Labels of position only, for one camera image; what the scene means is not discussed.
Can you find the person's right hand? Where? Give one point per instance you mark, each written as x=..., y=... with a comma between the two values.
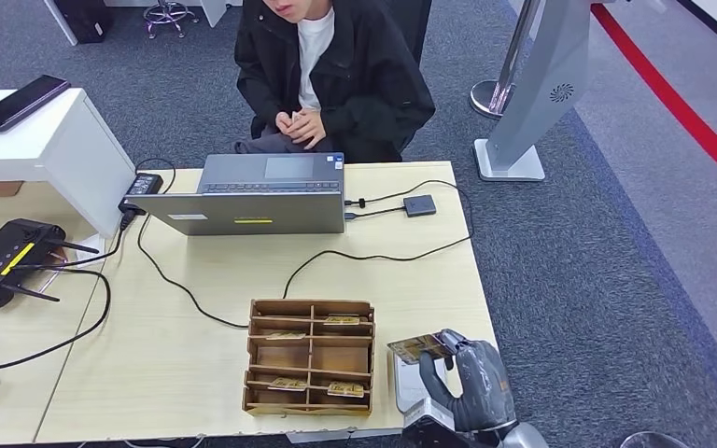
x=285, y=122

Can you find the person's left hand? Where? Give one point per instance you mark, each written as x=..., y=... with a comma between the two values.
x=312, y=130

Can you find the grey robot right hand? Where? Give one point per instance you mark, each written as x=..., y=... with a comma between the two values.
x=482, y=383

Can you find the person's ID card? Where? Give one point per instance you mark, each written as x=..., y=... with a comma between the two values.
x=414, y=349

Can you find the wooden card organizer box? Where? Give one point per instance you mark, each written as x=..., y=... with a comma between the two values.
x=278, y=358

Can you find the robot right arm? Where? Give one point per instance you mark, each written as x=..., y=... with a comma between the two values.
x=522, y=438

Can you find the person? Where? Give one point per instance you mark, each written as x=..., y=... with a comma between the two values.
x=365, y=74

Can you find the grey laptop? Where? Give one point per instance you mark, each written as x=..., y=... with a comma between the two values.
x=241, y=213

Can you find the small black square device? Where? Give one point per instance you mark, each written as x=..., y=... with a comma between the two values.
x=420, y=206

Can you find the white furniture panel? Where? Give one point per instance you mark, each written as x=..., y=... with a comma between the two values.
x=216, y=9

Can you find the black laptop power adapter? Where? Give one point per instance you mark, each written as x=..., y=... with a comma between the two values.
x=145, y=184

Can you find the chrome stool base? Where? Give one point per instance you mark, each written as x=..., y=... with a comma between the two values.
x=168, y=10

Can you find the clear round dome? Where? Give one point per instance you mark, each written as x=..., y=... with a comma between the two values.
x=655, y=440

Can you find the black cabinet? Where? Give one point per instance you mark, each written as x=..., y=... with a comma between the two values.
x=83, y=18

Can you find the grey kiosk stand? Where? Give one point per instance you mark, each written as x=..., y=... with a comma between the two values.
x=544, y=93

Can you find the white furniture leg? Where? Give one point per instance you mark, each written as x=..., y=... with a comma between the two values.
x=61, y=21

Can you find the white desk riser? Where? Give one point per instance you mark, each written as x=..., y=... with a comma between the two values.
x=37, y=148

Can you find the black smartphone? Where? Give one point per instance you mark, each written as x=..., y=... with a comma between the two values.
x=21, y=102

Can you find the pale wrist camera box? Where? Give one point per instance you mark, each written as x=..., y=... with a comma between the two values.
x=426, y=417

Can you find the chrome stanchion post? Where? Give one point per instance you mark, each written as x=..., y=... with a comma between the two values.
x=488, y=96

